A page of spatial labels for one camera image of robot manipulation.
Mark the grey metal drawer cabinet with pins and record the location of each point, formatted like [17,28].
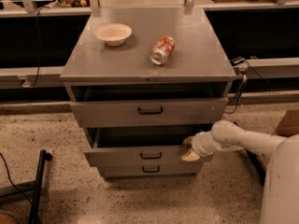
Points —
[196,68]

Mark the cardboard box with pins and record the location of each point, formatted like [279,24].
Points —
[289,125]

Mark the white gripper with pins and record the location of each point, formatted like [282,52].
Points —
[197,144]

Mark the white paper bowl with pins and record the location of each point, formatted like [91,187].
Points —
[113,34]

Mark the grey top drawer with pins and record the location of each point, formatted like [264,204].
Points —
[150,112]

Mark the grey drawer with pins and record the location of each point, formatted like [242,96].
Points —
[150,112]
[130,146]
[150,170]

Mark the wall power outlet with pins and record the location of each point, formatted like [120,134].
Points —
[24,81]

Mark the orange soda can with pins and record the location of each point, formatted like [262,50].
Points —
[163,48]

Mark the black metal leg left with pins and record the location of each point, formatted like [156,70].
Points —
[43,157]

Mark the grey bottom drawer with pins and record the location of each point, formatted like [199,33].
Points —
[150,170]

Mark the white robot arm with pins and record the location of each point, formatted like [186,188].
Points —
[281,186]

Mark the black power adapter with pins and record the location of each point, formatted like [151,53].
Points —
[237,60]

